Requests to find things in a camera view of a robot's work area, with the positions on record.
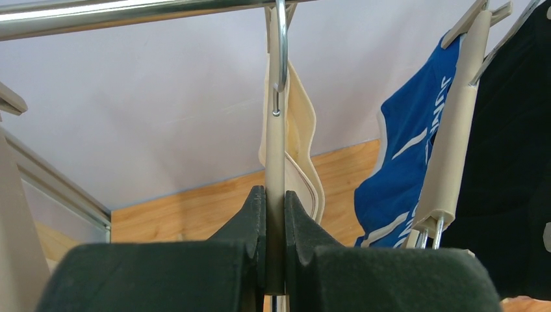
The wooden clothes rack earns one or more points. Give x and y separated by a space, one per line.
46 18

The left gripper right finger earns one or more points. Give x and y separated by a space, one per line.
324 275

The beige hanger with cream underwear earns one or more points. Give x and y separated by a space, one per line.
276 20

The beige hanger with blue underwear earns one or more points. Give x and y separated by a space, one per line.
440 191

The black underwear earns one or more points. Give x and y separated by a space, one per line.
504 203

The empty beige clip hanger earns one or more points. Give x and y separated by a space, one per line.
24 269

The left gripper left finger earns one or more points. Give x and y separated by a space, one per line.
226 272

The cream underwear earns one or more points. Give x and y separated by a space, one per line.
300 174

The beige hanger with black underwear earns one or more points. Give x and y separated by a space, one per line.
526 13

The blue underwear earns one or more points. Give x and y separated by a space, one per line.
385 203

